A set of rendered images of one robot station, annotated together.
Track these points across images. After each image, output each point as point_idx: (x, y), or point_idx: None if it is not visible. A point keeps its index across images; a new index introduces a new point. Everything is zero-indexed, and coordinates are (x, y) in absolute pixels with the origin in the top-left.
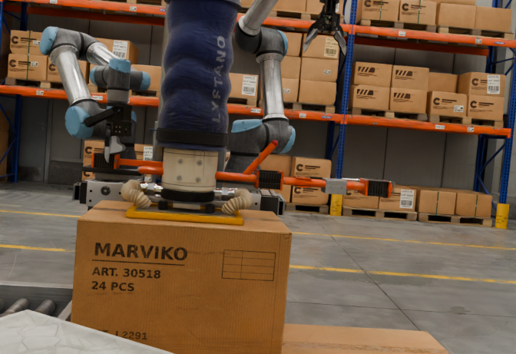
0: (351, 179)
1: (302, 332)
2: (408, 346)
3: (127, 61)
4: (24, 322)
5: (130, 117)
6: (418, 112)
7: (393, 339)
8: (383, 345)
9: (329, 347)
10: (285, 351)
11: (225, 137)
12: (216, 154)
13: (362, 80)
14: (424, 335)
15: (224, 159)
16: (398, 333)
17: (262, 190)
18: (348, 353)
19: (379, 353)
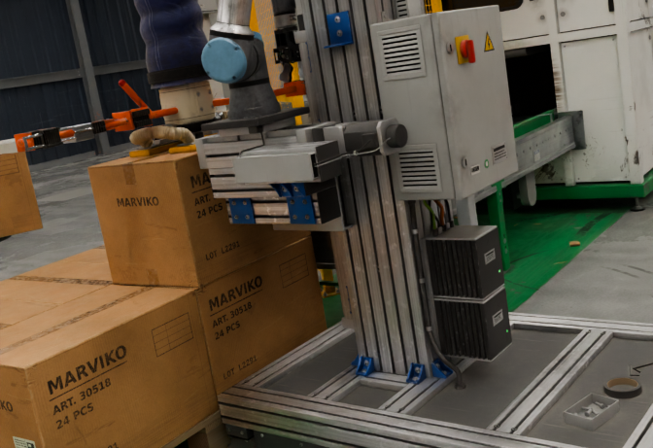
0: (65, 127)
1: (146, 300)
2: (31, 342)
3: None
4: (15, 141)
5: (280, 43)
6: None
7: (53, 339)
8: (56, 330)
9: (103, 305)
10: (130, 289)
11: (148, 77)
12: (160, 91)
13: None
14: (22, 361)
15: (378, 82)
16: (54, 347)
17: (323, 143)
18: (80, 311)
19: (52, 324)
